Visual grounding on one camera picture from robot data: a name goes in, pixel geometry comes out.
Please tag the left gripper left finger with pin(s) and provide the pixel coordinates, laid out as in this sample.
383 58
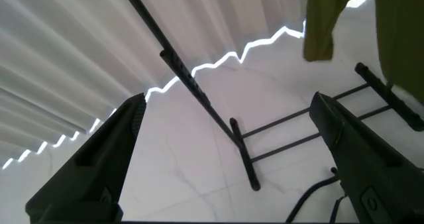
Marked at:
89 177

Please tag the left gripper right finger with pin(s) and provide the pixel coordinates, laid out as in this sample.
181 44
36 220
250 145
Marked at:
374 171

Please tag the green shirt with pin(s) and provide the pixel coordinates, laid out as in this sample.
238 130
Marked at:
318 18

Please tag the black clothes rack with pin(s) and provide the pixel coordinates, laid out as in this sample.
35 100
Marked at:
185 75

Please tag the white curtain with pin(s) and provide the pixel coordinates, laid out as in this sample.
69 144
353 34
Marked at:
83 35

